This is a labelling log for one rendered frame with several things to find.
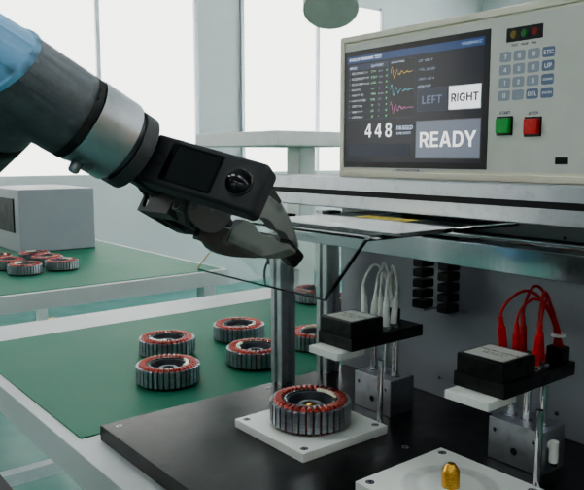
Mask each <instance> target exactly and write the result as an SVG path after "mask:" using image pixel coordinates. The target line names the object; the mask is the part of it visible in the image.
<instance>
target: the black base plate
mask: <svg viewBox="0 0 584 490"><path fill-rule="evenodd" d="M356 369H358V368H356V367H351V366H348V365H345V364H344V365H340V366H339V371H331V373H324V372H323V371H318V370H317V371H313V372H309V373H305V374H302V375H299V376H296V377H295V382H294V383H289V382H287V384H286V385H279V384H278V382H275V383H274V382H271V383H267V384H263V385H259V386H256V387H252V388H248V389H244V390H240V391H236V392H232V393H228V394H224V395H220V396H216V397H213V398H209V399H205V400H201V401H197V402H190V403H186V404H182V405H178V406H174V407H170V408H167V409H163V410H160V411H156V412H152V413H148V414H144V415H140V416H136V417H132V418H128V419H124V420H120V421H117V422H113V423H109V424H105V425H101V426H100V435H101V440H102V441H103V442H105V443H106V444H107V445H109V446H110V447H111V448H113V449H114V450H115V451H116V452H118V453H119V454H120V455H121V456H122V457H123V458H125V459H126V460H127V461H129V462H130V463H131V464H133V465H134V466H135V467H136V468H138V469H139V470H140V471H142V472H143V473H145V474H146V475H147V476H149V477H150V478H151V479H152V480H154V481H155V482H156V483H158V484H159V485H160V486H162V487H163V488H164V489H166V490H356V481H358V480H360V479H363V478H365V477H368V476H370V475H373V474H375V473H378V472H381V471H383V470H386V469H388V468H391V467H393V466H396V465H398V464H401V463H403V462H406V461H408V460H411V459H413V458H416V457H418V456H421V455H423V454H426V453H428V452H431V451H432V450H435V449H437V448H440V447H442V448H444V449H447V450H449V451H451V452H454V453H456V454H459V455H461V456H464V457H465V458H468V459H470V460H472V461H475V462H477V463H480V464H482V465H485V466H487V467H490V468H492V469H494V470H497V471H499V472H502V473H506V474H508V475H511V476H513V477H515V478H518V479H520V480H523V481H525V482H527V483H529V484H532V485H533V474H532V473H530V472H526V471H523V470H521V469H518V468H516V467H513V466H511V465H508V464H506V463H503V462H502V461H499V460H497V459H494V458H491V457H489V456H488V441H489V416H490V415H492V413H489V412H486V411H482V410H480V409H477V408H474V407H471V406H468V405H465V404H462V403H459V402H454V401H451V400H448V399H445V398H442V397H439V396H437V395H434V394H432V393H429V392H426V391H423V390H420V389H417V388H414V391H413V410H410V411H407V412H404V413H401V414H399V415H396V416H393V417H388V416H386V415H383V424H385V425H387V426H388V430H387V433H386V434H384V435H381V436H379V437H375V438H372V439H369V440H366V441H363V442H361V443H358V444H355V445H352V446H349V447H347V448H344V449H341V450H338V451H335V452H332V453H330V454H327V455H325V456H322V457H319V458H316V459H314V460H311V461H308V462H305V463H301V462H299V461H298V460H296V459H294V458H293V457H291V456H289V455H287V454H285V453H284V452H282V451H280V450H278V449H276V448H274V447H272V446H271V445H269V444H267V443H265V442H263V441H261V440H259V439H257V438H256V437H253V436H251V435H249V434H247V433H245V432H243V431H242V430H240V429H238V428H236V427H235V419H236V418H240V417H244V416H247V415H251V414H254V413H258V412H261V411H264V410H267V409H269V399H270V397H271V396H272V395H273V394H274V393H275V392H277V391H279V390H282V389H283V388H287V387H291V386H297V385H301V386H302V385H304V384H306V385H307V387H308V385H309V384H312V385H313V388H314V385H319V386H321V385H324V386H329V387H333V388H334V389H338V390H341V391H342V392H344V393H346V394H347V395H349V396H350V398H351V410H352V411H354V412H356V413H358V414H361V415H363V416H366V417H368V418H370V419H373V420H375V421H377V412H376V411H373V410H371V409H368V408H366V407H363V406H360V405H358V404H355V370H356ZM540 488H541V489H544V490H584V445H583V444H580V443H577V442H574V441H571V440H568V439H565V445H564V463H563V465H562V466H561V467H559V468H557V469H555V470H553V471H551V472H549V473H547V474H545V475H543V476H542V477H541V481H540Z"/></svg>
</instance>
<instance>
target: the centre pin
mask: <svg viewBox="0 0 584 490"><path fill-rule="evenodd" d="M441 486H442V487H443V488H445V489H447V490H457V489H459V488H460V469H459V468H458V466H457V465H456V463H454V462H447V463H446V465H445V466H444V467H443V468H442V482H441Z"/></svg>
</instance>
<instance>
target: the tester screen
mask: <svg viewBox="0 0 584 490"><path fill-rule="evenodd" d="M484 63H485V36H482V37H476V38H469V39H463V40H458V41H451V42H445V43H439V44H432V45H426V46H421V47H414V48H408V49H402V50H395V51H389V52H378V53H372V54H366V55H359V56H353V57H348V74H347V161H353V162H448V163H481V149H482V120H483V91H484ZM480 83H482V86H481V108H472V109H457V110H442V111H426V112H417V89H419V88H439V87H449V86H459V85H469V84H480ZM473 118H481V134H480V158H415V149H416V121H434V120H453V119H473ZM381 122H394V139H366V140H363V123H381ZM366 144H410V148H409V156H349V145H366Z"/></svg>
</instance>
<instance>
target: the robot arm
mask: <svg viewBox="0 0 584 490"><path fill-rule="evenodd" d="M159 132H160V126H159V122H158V120H156V119H155V118H153V117H152V116H150V115H149V114H147V113H146V112H144V110H143V108H142V106H141V105H140V104H138V103H137V102H135V101H134V100H132V99H131V98H129V97H128V96H126V95H125V94H123V93H122V92H120V91H119V90H117V89H116V88H114V87H112V86H111V85H109V84H108V83H107V82H104V81H102V80H100V79H99V78H97V77H96V76H95V75H93V74H92V73H90V72H89V71H87V70H86V69H85V68H84V67H82V66H81V65H79V64H78V63H76V62H75V61H73V60H72V59H70V58H69V57H67V56H66V55H65V54H63V53H62V52H60V51H58V50H57V49H55V48H54V47H52V46H51V45H49V44H48V43H46V42H45V41H43V40H42V39H41V37H40V36H39V35H38V34H37V33H36V32H34V31H33V30H31V29H28V28H24V27H22V26H20V25H19V24H17V23H15V22H14V21H12V20H11V19H9V18H7V17H5V16H4V15H2V14H0V173H1V172H2V171H3V170H4V169H5V168H6V167H7V166H8V165H9V164H10V163H11V162H12V161H13V160H14V159H15V158H17V157H18V156H19V155H20V154H21V153H22V152H23V151H24V150H25V149H26V148H27V147H28V146H29V145H30V144H31V143H33V144H35V145H37V146H38V147H40V148H42V149H44V150H45V151H47V152H49V153H51V154H53V155H54V156H56V157H58V158H62V159H64V160H68V161H70V164H69V166H68V170H69V171H70V172H71V173H73V174H78V173H79V172H80V170H83V171H84V172H85V173H87V174H89V175H90V176H92V177H94V178H96V179H101V180H103V181H104V182H106V183H108V184H109V185H111V186H113V187H115V188H121V187H124V186H125V185H127V184H129V183H131V184H133V185H134V186H136V187H138V189H139V191H140V192H141V193H142V194H143V198H142V200H141V202H140V205H139V207H138V209H137V210H138V211H140V212H141V213H143V214H145V215H147V216H148V217H150V218H152V219H154V220H155V221H157V222H159V223H161V224H163V225H164V226H166V227H168V228H170V229H172V230H174V231H176V232H177V233H182V234H190V235H193V237H192V238H193V239H195V240H199V241H201V242H202V243H203V245H204V247H205V248H207V249H208V250H210V251H212V252H214V253H216V254H219V255H224V256H229V257H235V258H262V259H280V258H284V257H288V256H291V255H294V254H295V253H296V249H297V248H298V242H297V238H296V235H295V232H294V229H293V226H292V222H291V220H290V218H289V215H288V213H287V211H286V210H285V208H284V206H283V205H282V203H281V202H282V200H281V199H280V197H279V195H278V194H277V193H276V192H275V190H274V189H273V185H274V183H275V181H276V175H275V174H274V172H273V171H272V169H271V167H270V166H269V165H268V164H265V163H261V162H258V161H254V160H251V159H247V158H244V157H239V156H235V155H231V154H228V153H224V152H221V151H217V150H213V149H210V148H206V147H203V146H199V145H196V144H192V143H189V142H186V141H182V140H179V139H175V138H172V137H168V136H164V135H159ZM149 197H150V198H149ZM147 200H149V202H148V201H147ZM147 202H148V204H147ZM146 204H147V206H146ZM231 215H234V216H237V217H241V218H244V219H247V220H250V221H256V220H258V219H260V220H262V221H263V222H264V224H265V226H266V227H267V228H268V229H272V230H274V231H275V232H276V233H277V234H278V235H279V237H280V240H281V241H277V240H276V239H275V237H274V236H270V235H263V234H261V233H260V232H259V231H258V230H257V228H256V226H255V225H254V224H252V223H250V222H249V221H246V220H237V219H236V220H234V221H233V222H232V220H231Z"/></svg>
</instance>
